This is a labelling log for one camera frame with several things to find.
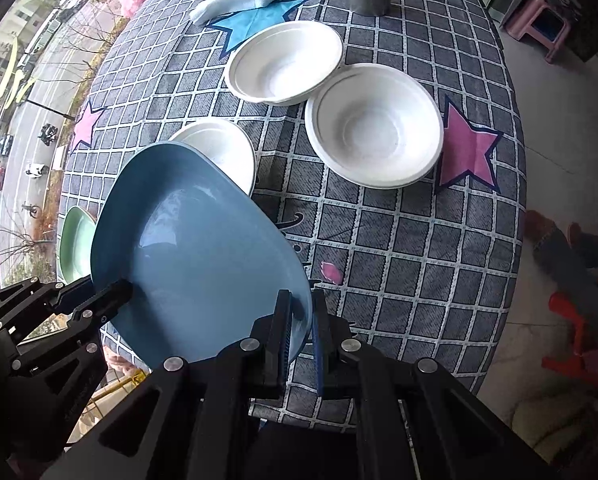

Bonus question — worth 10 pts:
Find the white bowl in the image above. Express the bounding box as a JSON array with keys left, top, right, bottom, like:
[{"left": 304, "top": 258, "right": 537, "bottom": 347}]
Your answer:
[
  {"left": 168, "top": 119, "right": 258, "bottom": 197},
  {"left": 304, "top": 63, "right": 444, "bottom": 191},
  {"left": 224, "top": 20, "right": 344, "bottom": 107}
]

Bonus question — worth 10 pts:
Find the red plastic stool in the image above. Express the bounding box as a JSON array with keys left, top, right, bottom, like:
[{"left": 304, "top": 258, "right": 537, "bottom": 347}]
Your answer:
[{"left": 541, "top": 291, "right": 598, "bottom": 391}]

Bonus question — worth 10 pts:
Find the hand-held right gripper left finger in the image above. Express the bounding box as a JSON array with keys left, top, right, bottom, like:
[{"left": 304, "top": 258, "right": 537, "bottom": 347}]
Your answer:
[{"left": 39, "top": 289, "right": 294, "bottom": 480}]

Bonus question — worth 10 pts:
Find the checkered star tablecloth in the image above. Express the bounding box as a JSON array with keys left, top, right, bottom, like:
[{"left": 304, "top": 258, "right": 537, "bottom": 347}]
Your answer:
[{"left": 59, "top": 0, "right": 527, "bottom": 433}]

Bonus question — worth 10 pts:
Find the green plate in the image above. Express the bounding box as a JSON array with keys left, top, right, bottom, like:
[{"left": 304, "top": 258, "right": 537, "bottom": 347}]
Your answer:
[{"left": 56, "top": 206, "right": 98, "bottom": 285}]

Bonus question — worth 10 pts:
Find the blue plate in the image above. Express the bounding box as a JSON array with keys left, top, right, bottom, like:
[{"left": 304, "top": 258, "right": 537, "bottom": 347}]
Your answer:
[{"left": 90, "top": 141, "right": 314, "bottom": 368}]

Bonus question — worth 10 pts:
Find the pink plastic stool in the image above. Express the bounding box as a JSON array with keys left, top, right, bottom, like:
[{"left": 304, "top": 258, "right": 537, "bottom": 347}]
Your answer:
[{"left": 499, "top": 0, "right": 572, "bottom": 64}]

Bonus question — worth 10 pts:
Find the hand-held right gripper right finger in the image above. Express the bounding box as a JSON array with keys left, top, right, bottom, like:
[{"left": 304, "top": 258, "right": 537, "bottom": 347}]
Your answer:
[{"left": 311, "top": 290, "right": 560, "bottom": 480}]

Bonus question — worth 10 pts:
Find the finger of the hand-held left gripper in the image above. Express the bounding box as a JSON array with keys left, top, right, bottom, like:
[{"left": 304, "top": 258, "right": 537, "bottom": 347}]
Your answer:
[
  {"left": 0, "top": 275, "right": 98, "bottom": 336},
  {"left": 4, "top": 279, "right": 134, "bottom": 376}
]

